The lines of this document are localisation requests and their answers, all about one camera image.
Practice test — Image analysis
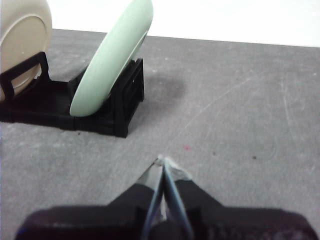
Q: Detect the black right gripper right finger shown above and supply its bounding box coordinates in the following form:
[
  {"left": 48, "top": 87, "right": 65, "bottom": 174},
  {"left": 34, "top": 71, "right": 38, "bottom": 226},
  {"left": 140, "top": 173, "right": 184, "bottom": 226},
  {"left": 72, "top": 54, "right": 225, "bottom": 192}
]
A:
[{"left": 162, "top": 156, "right": 319, "bottom": 240}]

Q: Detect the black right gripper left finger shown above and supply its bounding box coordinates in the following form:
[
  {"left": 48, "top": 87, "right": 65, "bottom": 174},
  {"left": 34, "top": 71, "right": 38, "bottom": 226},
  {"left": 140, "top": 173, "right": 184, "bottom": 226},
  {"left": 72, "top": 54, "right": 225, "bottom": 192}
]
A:
[{"left": 14, "top": 154, "right": 165, "bottom": 240}]

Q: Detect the black plate rack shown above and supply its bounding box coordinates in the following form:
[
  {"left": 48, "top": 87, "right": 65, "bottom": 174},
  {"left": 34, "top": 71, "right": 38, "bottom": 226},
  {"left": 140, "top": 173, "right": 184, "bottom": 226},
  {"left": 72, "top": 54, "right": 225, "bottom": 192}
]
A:
[{"left": 0, "top": 51, "right": 145, "bottom": 138}]

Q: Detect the pale green plate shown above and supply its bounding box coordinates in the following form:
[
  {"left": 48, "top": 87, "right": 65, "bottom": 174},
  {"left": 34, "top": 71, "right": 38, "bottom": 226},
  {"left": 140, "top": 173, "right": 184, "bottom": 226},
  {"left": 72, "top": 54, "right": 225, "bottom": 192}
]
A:
[{"left": 69, "top": 0, "right": 154, "bottom": 118}]

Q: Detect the cream plate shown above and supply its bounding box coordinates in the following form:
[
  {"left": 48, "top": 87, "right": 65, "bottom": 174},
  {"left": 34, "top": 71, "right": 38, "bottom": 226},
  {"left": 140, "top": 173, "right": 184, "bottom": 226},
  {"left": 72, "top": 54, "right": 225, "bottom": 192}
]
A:
[{"left": 0, "top": 0, "right": 53, "bottom": 103}]

